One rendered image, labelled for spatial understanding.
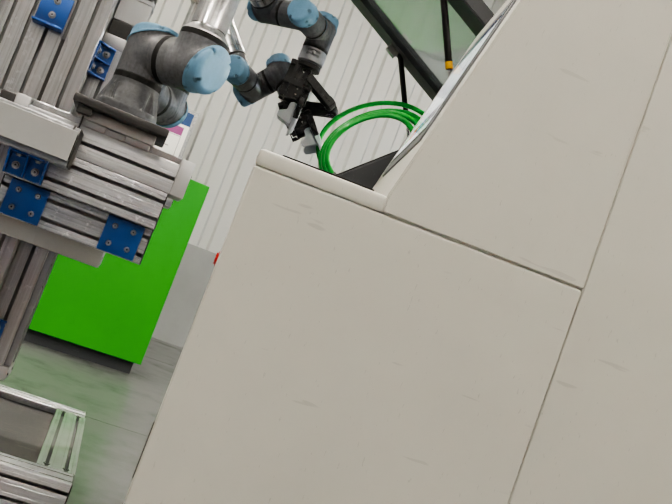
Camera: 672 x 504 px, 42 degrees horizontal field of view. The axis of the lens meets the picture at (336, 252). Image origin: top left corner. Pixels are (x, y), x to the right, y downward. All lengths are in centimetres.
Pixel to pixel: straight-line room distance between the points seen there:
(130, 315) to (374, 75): 469
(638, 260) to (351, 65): 798
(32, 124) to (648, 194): 125
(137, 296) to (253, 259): 427
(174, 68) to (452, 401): 104
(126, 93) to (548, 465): 125
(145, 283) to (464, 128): 434
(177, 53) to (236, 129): 694
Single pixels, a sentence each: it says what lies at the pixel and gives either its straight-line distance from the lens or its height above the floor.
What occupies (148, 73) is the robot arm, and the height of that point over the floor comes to 115.
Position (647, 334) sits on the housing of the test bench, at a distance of 155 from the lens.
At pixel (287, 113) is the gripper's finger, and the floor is 126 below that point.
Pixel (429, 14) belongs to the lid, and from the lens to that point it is 255.
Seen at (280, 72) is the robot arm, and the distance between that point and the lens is 264.
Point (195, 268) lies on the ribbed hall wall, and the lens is 887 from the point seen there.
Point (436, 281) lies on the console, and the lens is 143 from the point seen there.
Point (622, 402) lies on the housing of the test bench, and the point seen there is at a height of 80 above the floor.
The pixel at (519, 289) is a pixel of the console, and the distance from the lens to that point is 147.
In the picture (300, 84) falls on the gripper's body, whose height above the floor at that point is 135.
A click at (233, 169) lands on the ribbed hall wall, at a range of 899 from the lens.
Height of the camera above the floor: 75
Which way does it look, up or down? 4 degrees up
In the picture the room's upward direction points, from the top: 21 degrees clockwise
